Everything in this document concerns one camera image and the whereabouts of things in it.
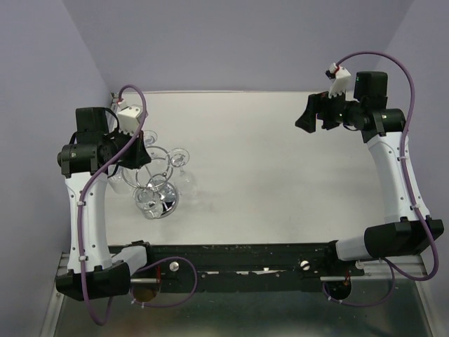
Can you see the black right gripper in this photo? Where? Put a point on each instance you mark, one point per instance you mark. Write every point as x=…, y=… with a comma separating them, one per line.
x=317, y=103

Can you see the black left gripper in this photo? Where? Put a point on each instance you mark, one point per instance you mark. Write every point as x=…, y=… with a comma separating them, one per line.
x=140, y=156

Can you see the chrome wine glass rack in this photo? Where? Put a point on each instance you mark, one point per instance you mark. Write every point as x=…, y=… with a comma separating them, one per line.
x=155, y=176

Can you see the clear wine glass front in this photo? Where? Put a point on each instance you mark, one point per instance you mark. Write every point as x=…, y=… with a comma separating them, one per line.
x=149, y=203

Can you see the clear wine glass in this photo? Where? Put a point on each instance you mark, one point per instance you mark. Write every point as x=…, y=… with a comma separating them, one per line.
x=182, y=178
x=115, y=179
x=149, y=203
x=149, y=138

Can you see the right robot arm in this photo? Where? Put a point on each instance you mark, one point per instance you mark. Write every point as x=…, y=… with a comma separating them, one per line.
x=381, y=128

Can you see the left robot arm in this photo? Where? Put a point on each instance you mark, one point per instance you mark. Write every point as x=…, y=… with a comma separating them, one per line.
x=102, y=138

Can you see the clear wine glass far left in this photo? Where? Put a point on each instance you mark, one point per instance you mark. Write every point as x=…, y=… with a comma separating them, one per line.
x=149, y=138

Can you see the clear wine glass far right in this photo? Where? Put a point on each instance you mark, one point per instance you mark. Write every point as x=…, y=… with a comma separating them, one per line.
x=182, y=178

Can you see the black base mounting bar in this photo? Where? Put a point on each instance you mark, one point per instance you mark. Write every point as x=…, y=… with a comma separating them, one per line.
x=231, y=268

